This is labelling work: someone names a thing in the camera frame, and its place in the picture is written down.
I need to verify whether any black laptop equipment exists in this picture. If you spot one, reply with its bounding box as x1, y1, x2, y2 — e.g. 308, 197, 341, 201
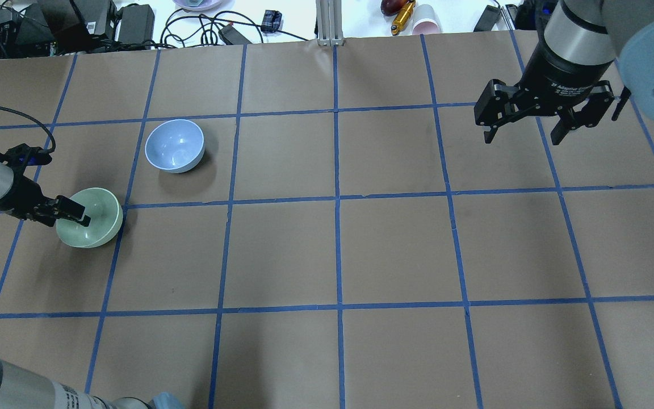
0, 1, 120, 59

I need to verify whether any black power adapter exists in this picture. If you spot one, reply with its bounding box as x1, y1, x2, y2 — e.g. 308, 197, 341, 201
218, 25, 252, 45

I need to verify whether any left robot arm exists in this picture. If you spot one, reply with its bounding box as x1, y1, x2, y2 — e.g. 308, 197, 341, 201
0, 144, 183, 408

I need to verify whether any purple plate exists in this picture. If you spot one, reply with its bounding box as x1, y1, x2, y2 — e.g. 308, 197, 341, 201
173, 0, 223, 11

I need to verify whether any black cable bundle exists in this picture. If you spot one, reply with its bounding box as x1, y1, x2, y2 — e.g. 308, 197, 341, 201
160, 8, 311, 49

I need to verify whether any black power brick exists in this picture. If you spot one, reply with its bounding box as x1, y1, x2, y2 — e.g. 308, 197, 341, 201
117, 3, 155, 50

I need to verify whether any small blue black device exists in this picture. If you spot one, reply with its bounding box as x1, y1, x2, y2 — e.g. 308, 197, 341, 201
260, 10, 283, 34

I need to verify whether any red round object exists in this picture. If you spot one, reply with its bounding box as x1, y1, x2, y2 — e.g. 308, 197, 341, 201
380, 0, 408, 16

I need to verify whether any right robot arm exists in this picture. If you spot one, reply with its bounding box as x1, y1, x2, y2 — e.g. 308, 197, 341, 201
474, 1, 654, 145

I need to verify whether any blue bowl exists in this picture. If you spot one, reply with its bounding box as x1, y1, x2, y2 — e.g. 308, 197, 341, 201
145, 119, 206, 174

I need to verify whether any pink cup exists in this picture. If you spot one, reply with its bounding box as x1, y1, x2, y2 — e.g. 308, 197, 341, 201
410, 3, 443, 35

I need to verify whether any aluminium frame post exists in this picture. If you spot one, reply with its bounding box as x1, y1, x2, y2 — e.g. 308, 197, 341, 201
316, 0, 345, 47

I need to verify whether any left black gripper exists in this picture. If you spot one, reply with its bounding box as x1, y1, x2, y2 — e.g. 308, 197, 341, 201
0, 174, 91, 227

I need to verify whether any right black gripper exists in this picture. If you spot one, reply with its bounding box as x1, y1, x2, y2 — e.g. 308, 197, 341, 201
474, 40, 615, 146

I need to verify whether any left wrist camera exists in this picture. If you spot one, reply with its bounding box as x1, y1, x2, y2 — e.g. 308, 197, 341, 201
0, 143, 54, 173

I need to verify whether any yellow toy bottle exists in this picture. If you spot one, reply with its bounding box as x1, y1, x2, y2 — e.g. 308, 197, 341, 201
390, 1, 416, 36

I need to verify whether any green bowl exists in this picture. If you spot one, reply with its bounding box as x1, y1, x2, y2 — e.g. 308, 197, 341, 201
55, 188, 124, 249

